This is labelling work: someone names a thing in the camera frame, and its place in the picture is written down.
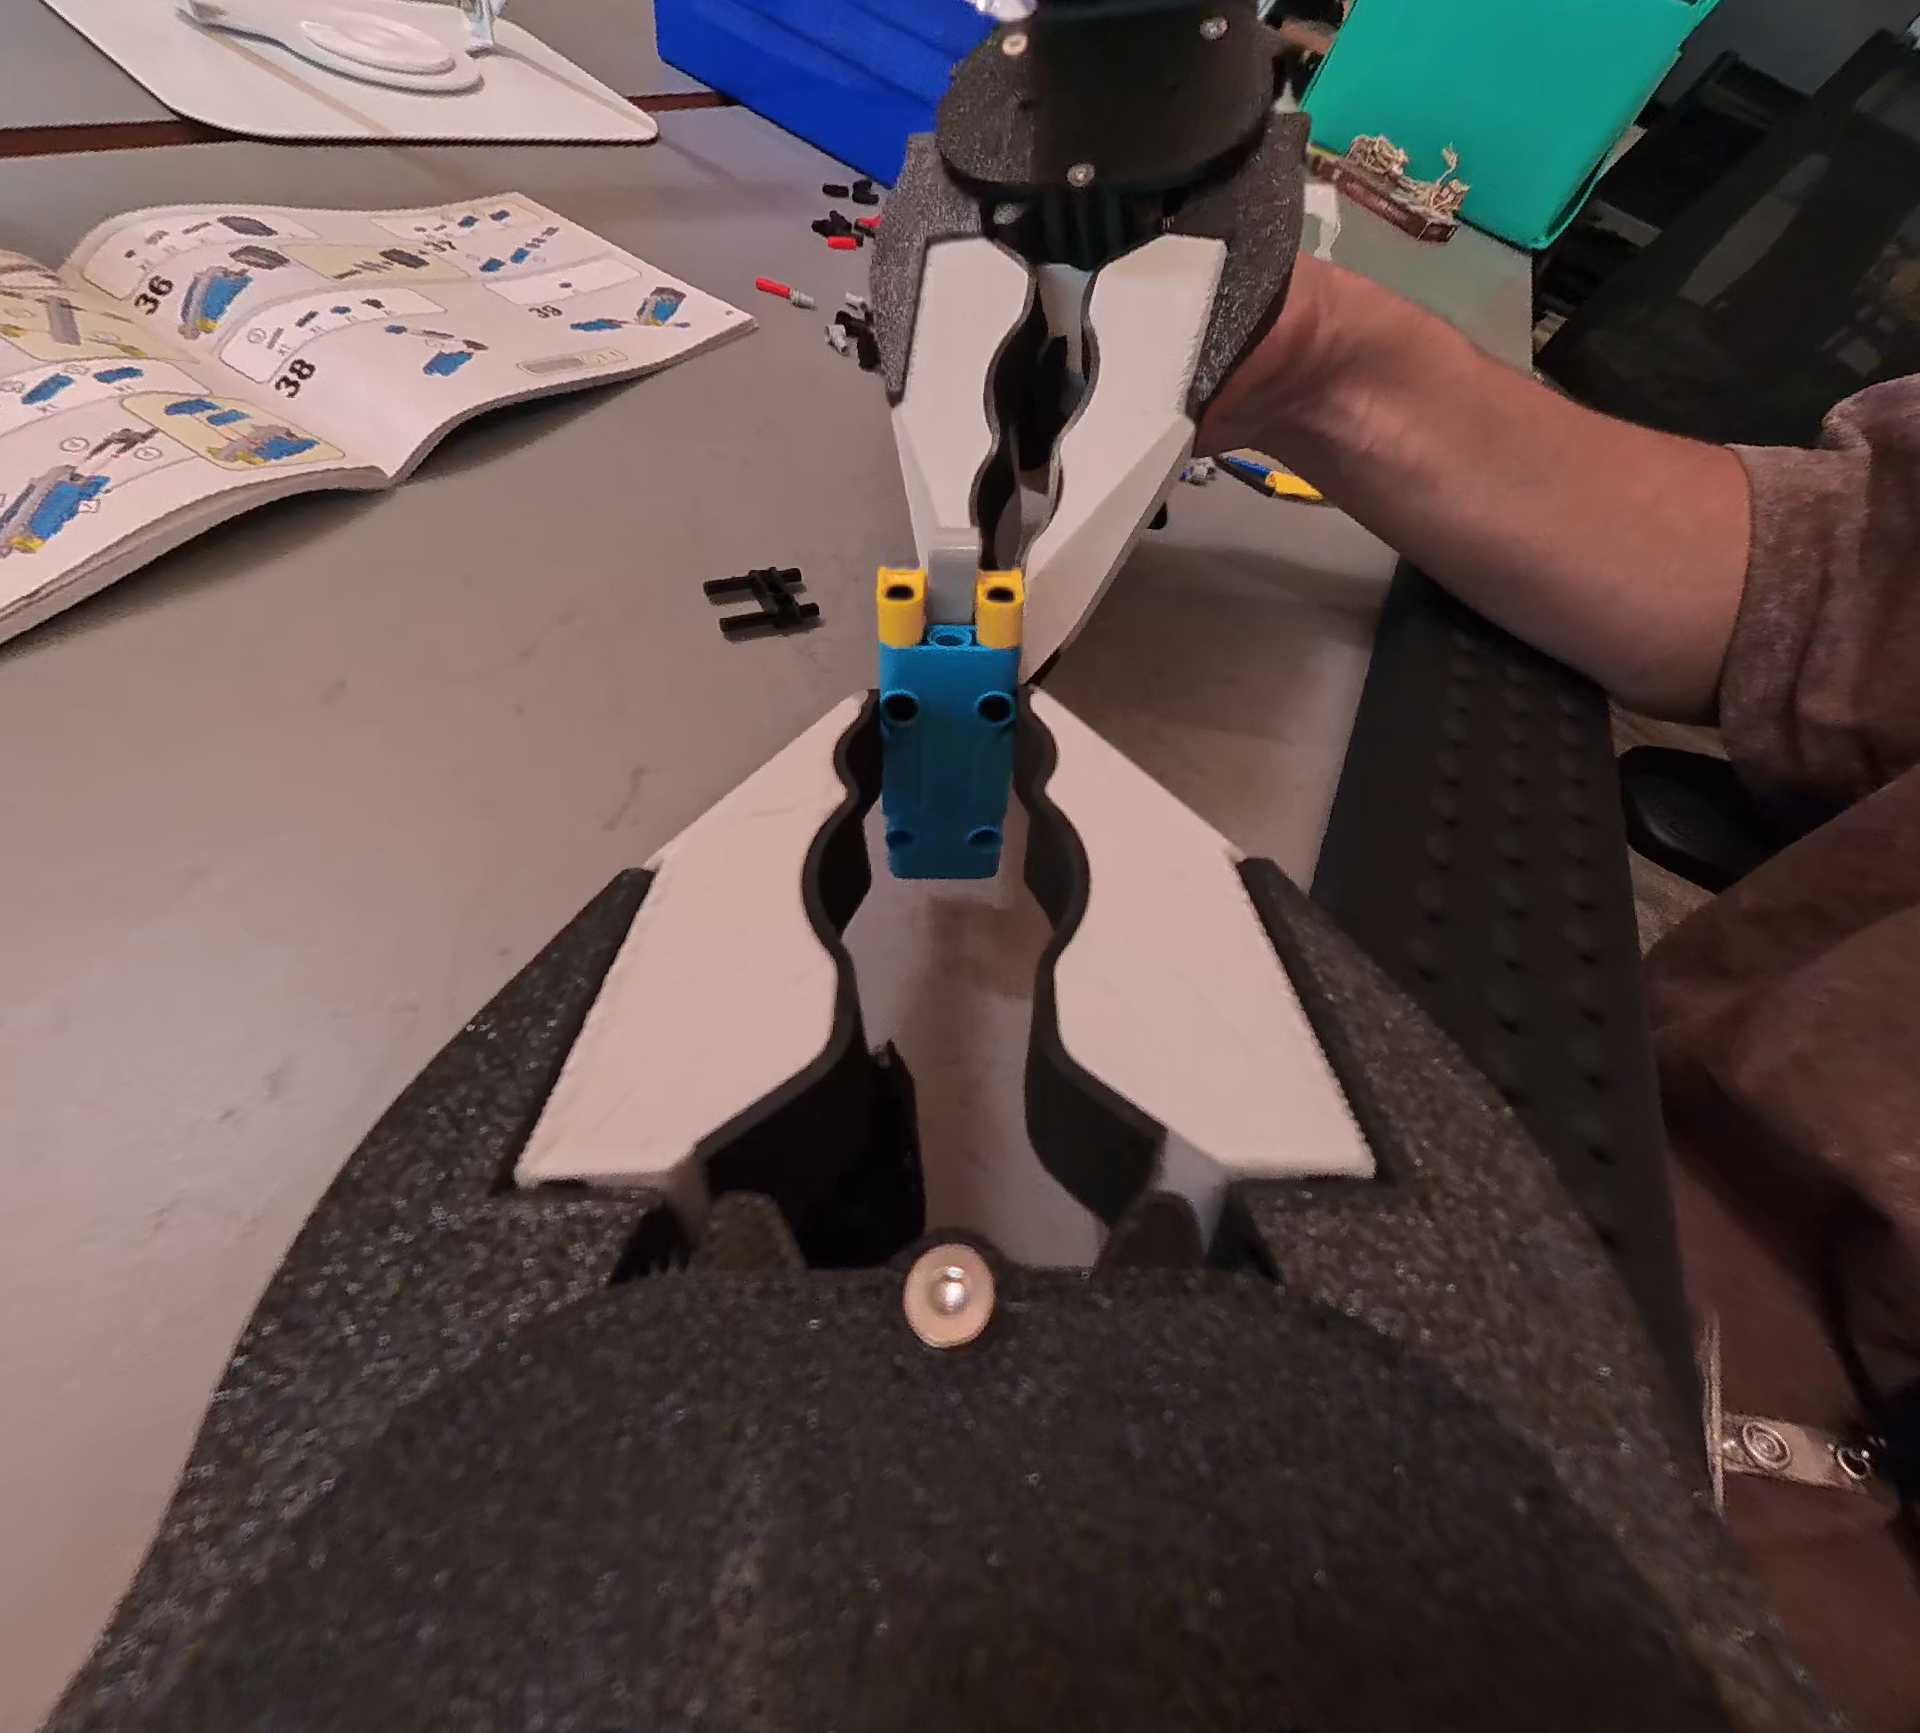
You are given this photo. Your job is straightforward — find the small blue yellow piece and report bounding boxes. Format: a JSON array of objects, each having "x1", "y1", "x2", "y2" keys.
[{"x1": 1186, "y1": 447, "x2": 1326, "y2": 503}]

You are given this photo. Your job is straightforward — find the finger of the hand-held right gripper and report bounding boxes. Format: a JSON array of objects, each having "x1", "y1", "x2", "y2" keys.
[
  {"x1": 1014, "y1": 238, "x2": 1227, "y2": 683},
  {"x1": 892, "y1": 238, "x2": 1050, "y2": 561}
]

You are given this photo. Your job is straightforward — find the person's right forearm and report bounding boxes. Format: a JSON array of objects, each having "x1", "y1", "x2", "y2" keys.
[{"x1": 1413, "y1": 338, "x2": 1920, "y2": 895}]

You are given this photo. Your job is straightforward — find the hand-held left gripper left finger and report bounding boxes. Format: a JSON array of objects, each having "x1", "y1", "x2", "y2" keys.
[{"x1": 512, "y1": 690, "x2": 889, "y2": 1215}]

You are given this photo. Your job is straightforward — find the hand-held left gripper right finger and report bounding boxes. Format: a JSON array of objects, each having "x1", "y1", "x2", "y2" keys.
[{"x1": 1014, "y1": 690, "x2": 1381, "y2": 1239}]

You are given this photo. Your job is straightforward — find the person's right hand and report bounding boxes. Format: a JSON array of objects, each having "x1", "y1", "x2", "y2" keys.
[{"x1": 1196, "y1": 259, "x2": 1494, "y2": 569}]

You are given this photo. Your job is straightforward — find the small wooden model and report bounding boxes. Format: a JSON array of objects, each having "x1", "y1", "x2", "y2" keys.
[{"x1": 1326, "y1": 126, "x2": 1472, "y2": 245}]

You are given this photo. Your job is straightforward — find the blue grey yellow brick assembly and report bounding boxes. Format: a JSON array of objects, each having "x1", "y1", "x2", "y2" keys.
[{"x1": 874, "y1": 537, "x2": 1028, "y2": 883}]

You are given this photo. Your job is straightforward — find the instruction booklet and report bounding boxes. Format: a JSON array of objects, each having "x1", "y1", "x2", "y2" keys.
[{"x1": 0, "y1": 188, "x2": 756, "y2": 648}]

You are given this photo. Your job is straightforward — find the black perforated panel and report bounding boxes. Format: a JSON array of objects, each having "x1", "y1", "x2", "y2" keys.
[{"x1": 1312, "y1": 559, "x2": 1706, "y2": 1378}]

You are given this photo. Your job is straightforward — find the pile of small building pieces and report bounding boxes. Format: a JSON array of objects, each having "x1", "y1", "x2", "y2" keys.
[{"x1": 754, "y1": 169, "x2": 929, "y2": 372}]

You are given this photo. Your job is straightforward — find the black pin connector piece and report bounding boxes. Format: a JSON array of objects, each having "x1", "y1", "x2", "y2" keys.
[{"x1": 705, "y1": 561, "x2": 823, "y2": 646}]

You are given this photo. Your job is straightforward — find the teal plastic tote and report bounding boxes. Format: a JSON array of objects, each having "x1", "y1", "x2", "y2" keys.
[{"x1": 1296, "y1": 0, "x2": 1760, "y2": 250}]

